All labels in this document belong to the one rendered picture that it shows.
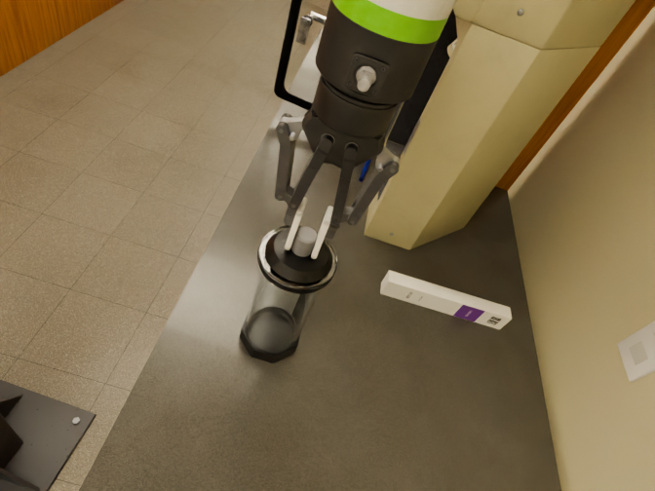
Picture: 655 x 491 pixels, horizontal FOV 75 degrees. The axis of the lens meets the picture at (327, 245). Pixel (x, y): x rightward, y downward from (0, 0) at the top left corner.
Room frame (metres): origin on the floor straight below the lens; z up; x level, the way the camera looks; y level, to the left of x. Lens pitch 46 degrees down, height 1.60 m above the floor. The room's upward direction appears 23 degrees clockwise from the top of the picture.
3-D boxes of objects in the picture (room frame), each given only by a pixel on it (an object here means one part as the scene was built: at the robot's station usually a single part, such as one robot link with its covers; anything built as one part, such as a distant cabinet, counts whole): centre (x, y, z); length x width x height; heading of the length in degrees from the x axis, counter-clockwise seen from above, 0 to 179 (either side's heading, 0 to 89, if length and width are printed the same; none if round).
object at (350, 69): (0.37, 0.03, 1.45); 0.12 x 0.09 x 0.06; 6
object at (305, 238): (0.37, 0.03, 1.18); 0.09 x 0.09 x 0.07
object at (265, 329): (0.37, 0.03, 1.06); 0.11 x 0.11 x 0.21
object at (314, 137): (0.37, 0.03, 1.38); 0.08 x 0.07 x 0.09; 96
